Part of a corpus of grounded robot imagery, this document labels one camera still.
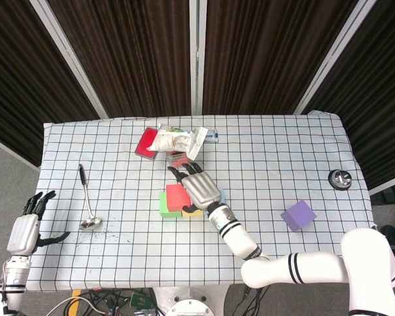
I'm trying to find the green foam cube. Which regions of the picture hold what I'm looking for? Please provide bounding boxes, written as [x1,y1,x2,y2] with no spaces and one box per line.
[159,191,184,219]

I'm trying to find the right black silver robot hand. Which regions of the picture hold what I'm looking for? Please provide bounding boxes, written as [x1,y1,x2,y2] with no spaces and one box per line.
[167,160,224,214]

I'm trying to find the red ink pad case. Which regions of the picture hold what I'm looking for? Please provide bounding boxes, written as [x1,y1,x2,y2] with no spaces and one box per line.
[134,127,161,161]

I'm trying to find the purple foam cube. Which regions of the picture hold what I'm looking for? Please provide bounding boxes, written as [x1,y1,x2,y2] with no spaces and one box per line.
[280,200,317,232]

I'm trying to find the small metal bowl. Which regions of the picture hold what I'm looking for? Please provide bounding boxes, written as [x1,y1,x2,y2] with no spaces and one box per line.
[328,169,353,191]

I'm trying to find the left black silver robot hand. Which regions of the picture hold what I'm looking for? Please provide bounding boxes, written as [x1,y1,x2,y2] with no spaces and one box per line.
[6,190,71,257]

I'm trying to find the blue white wrapped packet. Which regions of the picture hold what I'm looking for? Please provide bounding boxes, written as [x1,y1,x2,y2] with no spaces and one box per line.
[203,128,221,143]

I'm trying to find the dark brown partition panel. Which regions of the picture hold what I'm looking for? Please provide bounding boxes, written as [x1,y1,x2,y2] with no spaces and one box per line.
[29,0,198,119]
[197,0,379,116]
[294,0,395,195]
[0,0,109,167]

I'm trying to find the crumpled white snack bag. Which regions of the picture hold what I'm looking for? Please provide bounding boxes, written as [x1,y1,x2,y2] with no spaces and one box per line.
[146,122,209,162]

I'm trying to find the black floor cable tangle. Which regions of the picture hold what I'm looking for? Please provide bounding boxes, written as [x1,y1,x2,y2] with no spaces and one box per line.
[84,285,159,316]

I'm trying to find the clear box red pieces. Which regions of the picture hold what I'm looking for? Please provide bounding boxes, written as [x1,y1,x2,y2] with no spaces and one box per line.
[165,149,194,169]

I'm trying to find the white floor cable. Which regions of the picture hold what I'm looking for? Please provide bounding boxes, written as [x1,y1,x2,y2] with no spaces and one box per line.
[45,296,106,316]

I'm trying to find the metal ladle black handle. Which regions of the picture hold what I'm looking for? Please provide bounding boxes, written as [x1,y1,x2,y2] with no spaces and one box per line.
[78,163,103,230]

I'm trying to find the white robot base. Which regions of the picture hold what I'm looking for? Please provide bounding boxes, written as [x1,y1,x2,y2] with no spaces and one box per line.
[153,284,231,316]

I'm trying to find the red foam cube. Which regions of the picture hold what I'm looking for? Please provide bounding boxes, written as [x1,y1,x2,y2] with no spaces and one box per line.
[165,184,192,212]

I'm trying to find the green circuit board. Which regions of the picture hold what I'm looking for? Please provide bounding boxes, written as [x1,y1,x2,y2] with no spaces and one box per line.
[130,292,151,309]

